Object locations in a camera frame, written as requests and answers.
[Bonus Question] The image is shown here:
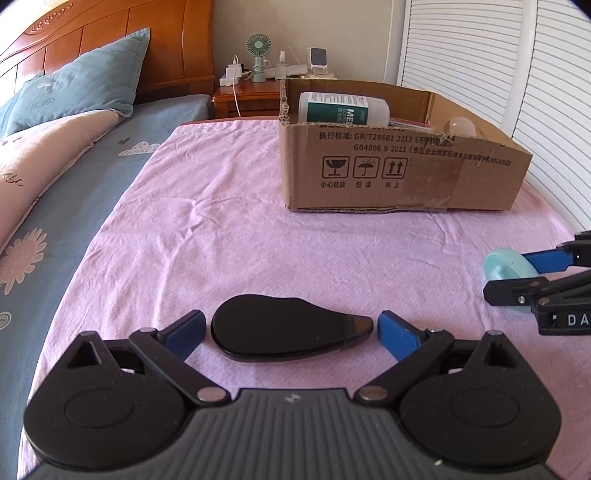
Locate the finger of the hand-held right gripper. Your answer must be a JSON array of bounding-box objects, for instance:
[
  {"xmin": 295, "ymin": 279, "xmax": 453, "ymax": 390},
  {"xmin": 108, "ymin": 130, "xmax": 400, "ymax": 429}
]
[
  {"xmin": 522, "ymin": 229, "xmax": 591, "ymax": 274},
  {"xmin": 484, "ymin": 270, "xmax": 591, "ymax": 315}
]

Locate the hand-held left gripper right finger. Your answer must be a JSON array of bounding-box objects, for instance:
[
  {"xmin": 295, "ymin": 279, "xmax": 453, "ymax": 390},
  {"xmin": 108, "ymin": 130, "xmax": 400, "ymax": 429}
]
[{"xmin": 353, "ymin": 311, "xmax": 525, "ymax": 409}]

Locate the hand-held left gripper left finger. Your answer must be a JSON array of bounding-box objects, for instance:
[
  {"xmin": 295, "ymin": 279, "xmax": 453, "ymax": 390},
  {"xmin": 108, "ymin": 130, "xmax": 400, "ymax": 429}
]
[{"xmin": 65, "ymin": 310, "xmax": 232, "ymax": 407}]

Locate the mint green round case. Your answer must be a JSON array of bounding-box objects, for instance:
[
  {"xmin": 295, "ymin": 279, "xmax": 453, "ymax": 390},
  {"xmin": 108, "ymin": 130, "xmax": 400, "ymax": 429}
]
[{"xmin": 482, "ymin": 248, "xmax": 548, "ymax": 315}]

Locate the black teardrop-shaped case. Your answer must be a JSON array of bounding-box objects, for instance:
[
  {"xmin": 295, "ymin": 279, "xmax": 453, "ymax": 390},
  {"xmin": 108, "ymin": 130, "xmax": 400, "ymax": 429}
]
[{"xmin": 210, "ymin": 294, "xmax": 374, "ymax": 363}]

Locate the brown cardboard box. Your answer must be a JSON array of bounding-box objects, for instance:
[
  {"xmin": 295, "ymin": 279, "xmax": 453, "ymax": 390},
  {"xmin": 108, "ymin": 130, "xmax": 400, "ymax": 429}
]
[{"xmin": 277, "ymin": 78, "xmax": 534, "ymax": 214}]

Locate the pink card case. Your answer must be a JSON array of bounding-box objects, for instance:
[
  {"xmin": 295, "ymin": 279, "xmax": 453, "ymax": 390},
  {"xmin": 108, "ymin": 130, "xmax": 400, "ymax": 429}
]
[{"xmin": 388, "ymin": 117, "xmax": 437, "ymax": 130}]

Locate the translucent white plastic bottle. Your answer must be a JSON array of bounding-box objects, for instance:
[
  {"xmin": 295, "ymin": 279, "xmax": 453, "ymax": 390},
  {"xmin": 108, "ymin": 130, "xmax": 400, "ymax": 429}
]
[{"xmin": 298, "ymin": 91, "xmax": 392, "ymax": 126}]

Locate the pink blanket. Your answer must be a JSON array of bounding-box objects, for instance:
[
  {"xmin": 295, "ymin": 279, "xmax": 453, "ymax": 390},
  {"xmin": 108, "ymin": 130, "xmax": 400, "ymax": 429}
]
[{"xmin": 16, "ymin": 117, "xmax": 591, "ymax": 480}]

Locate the white louvred wardrobe door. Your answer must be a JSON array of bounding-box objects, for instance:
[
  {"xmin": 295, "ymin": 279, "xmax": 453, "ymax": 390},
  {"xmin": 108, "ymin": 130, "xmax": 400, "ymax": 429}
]
[
  {"xmin": 507, "ymin": 0, "xmax": 591, "ymax": 234},
  {"xmin": 396, "ymin": 0, "xmax": 541, "ymax": 121}
]

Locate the clear plastic jar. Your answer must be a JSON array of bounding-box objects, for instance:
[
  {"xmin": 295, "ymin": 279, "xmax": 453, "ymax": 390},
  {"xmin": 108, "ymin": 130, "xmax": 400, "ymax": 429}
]
[{"xmin": 444, "ymin": 117, "xmax": 481, "ymax": 138}]

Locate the pink floral quilt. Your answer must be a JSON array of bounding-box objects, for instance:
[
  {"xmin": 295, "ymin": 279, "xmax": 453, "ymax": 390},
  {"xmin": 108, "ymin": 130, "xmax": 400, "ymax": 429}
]
[{"xmin": 0, "ymin": 109, "xmax": 122, "ymax": 250}]

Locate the wooden nightstand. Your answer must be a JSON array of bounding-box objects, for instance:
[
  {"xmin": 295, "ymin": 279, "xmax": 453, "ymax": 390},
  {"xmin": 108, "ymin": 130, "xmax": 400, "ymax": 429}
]
[{"xmin": 211, "ymin": 76, "xmax": 289, "ymax": 121}]

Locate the blue pillow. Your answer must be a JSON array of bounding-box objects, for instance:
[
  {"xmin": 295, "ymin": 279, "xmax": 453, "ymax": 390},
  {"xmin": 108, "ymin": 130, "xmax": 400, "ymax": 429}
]
[{"xmin": 0, "ymin": 28, "xmax": 151, "ymax": 137}]

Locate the white router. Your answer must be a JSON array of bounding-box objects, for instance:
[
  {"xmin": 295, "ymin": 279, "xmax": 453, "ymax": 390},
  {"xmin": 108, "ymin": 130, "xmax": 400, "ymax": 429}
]
[{"xmin": 265, "ymin": 46, "xmax": 308, "ymax": 77}]

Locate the white smart display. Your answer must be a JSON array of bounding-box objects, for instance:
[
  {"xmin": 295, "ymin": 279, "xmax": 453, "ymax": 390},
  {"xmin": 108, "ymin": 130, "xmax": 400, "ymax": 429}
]
[{"xmin": 308, "ymin": 46, "xmax": 329, "ymax": 77}]

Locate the wooden headboard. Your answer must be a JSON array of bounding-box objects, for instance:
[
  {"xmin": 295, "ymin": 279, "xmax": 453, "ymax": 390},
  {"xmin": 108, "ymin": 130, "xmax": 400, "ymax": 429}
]
[{"xmin": 0, "ymin": 0, "xmax": 217, "ymax": 100}]

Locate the green desk fan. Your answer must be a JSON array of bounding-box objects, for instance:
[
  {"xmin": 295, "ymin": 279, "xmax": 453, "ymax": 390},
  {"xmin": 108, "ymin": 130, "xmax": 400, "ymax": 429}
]
[{"xmin": 246, "ymin": 34, "xmax": 273, "ymax": 83}]

